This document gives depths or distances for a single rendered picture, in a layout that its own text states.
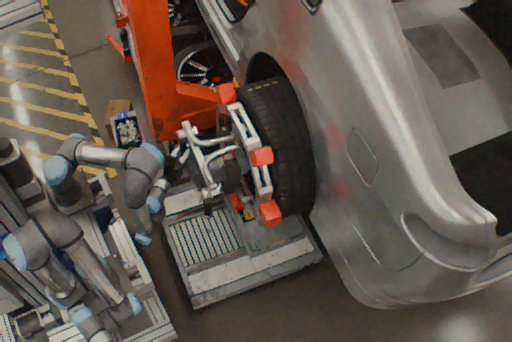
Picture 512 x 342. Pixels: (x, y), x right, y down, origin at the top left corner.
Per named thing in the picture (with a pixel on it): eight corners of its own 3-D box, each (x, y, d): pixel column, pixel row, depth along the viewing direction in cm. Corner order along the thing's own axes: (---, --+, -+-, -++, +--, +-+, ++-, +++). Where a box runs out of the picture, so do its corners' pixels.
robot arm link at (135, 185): (136, 198, 176) (153, 249, 217) (148, 175, 181) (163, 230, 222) (110, 188, 177) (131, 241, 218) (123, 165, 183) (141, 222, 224)
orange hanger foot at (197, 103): (266, 111, 284) (270, 71, 255) (182, 137, 271) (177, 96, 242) (255, 92, 292) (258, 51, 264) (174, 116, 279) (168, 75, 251)
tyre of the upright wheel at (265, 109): (282, 180, 274) (337, 226, 215) (244, 193, 268) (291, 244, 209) (260, 68, 249) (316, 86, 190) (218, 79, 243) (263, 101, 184)
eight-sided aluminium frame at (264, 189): (267, 230, 235) (276, 170, 190) (255, 234, 233) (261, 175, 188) (227, 146, 262) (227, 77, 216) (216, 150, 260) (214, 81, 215)
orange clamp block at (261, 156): (269, 162, 200) (275, 161, 191) (252, 167, 198) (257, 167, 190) (264, 146, 200) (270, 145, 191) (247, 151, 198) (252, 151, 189)
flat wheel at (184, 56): (284, 103, 322) (288, 78, 302) (206, 151, 297) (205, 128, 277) (225, 50, 348) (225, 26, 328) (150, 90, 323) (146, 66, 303)
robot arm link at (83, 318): (91, 309, 150) (85, 301, 143) (110, 333, 146) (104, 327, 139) (74, 323, 147) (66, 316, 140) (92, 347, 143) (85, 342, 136)
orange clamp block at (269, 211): (273, 206, 216) (281, 222, 211) (257, 211, 214) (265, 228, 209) (274, 198, 210) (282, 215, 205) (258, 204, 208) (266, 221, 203)
